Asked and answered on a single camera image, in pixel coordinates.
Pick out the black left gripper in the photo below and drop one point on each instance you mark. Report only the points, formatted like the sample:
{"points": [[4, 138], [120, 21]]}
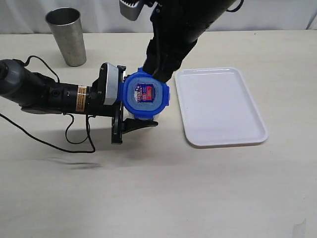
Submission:
{"points": [[96, 107]]}

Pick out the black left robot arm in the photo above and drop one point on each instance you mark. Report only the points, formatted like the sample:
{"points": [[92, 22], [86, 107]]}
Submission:
{"points": [[39, 94]]}

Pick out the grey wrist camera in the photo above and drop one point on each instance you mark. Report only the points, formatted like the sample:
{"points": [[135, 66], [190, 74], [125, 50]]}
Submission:
{"points": [[111, 89], [131, 9]]}

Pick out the white rectangular plastic tray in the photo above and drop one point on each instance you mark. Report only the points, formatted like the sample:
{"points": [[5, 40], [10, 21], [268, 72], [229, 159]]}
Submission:
{"points": [[218, 109]]}

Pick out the stainless steel cup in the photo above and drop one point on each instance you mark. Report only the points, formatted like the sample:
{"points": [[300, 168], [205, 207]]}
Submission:
{"points": [[65, 25]]}

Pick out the blue plastic lid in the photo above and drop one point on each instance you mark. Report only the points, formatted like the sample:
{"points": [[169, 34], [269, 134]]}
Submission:
{"points": [[144, 96]]}

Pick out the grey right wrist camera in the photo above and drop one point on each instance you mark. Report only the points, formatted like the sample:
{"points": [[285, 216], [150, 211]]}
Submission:
{"points": [[131, 9]]}

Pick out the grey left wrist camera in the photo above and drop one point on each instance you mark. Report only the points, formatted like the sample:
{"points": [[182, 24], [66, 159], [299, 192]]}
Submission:
{"points": [[111, 89]]}

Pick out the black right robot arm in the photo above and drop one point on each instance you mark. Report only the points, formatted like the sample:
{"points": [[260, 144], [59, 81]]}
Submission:
{"points": [[177, 25]]}

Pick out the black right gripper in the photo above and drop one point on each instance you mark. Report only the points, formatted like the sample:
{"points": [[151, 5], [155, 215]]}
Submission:
{"points": [[177, 25]]}

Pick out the clear plastic tall container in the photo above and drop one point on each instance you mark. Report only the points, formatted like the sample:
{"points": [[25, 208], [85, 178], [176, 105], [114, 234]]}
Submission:
{"points": [[132, 116]]}

